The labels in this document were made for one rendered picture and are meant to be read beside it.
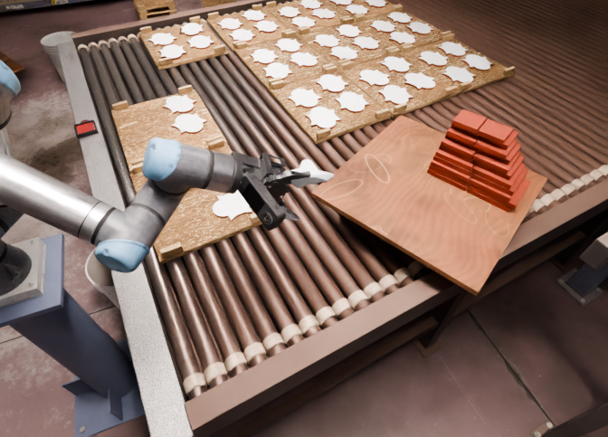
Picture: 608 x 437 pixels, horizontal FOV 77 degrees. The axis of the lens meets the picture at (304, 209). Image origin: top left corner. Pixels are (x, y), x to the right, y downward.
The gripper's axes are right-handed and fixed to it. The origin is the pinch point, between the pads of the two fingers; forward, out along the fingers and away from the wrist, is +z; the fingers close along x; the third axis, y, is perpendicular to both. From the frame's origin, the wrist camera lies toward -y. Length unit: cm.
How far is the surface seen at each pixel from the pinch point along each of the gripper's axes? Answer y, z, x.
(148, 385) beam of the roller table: -23, -24, 46
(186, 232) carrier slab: 19.0, -15.6, 41.8
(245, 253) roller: 8.9, -0.9, 35.0
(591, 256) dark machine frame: -15, 76, -15
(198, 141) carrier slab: 62, -10, 42
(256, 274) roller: 1.3, 0.8, 33.6
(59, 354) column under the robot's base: 6, -41, 101
